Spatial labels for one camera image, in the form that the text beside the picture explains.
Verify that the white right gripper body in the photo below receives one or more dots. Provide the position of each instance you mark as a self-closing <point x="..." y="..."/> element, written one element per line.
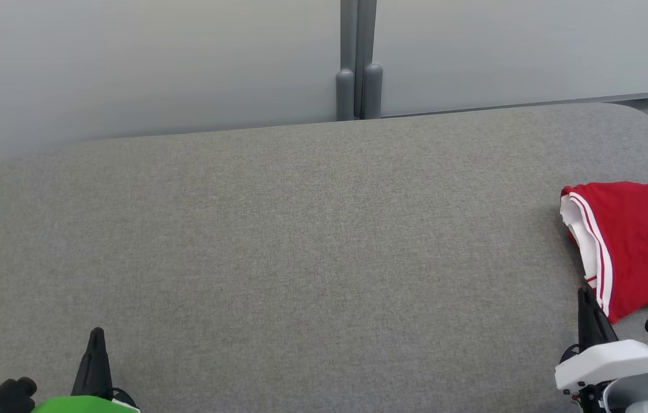
<point x="616" y="361"/>

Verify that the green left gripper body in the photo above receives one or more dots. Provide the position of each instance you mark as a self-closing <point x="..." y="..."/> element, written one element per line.
<point x="83" y="405"/>

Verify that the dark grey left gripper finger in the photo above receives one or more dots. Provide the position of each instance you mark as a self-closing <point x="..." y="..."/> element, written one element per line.
<point x="93" y="367"/>

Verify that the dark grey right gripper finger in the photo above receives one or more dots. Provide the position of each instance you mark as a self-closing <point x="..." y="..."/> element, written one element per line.
<point x="593" y="324"/>

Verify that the red jersey with black lettering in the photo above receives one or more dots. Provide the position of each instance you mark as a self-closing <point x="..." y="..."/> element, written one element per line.
<point x="645" y="241"/>

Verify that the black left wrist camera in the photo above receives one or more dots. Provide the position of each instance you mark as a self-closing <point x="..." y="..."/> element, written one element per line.
<point x="6" y="397"/>

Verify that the grey partition post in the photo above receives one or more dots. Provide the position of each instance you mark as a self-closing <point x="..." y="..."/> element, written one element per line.
<point x="371" y="57"/>
<point x="346" y="57"/>

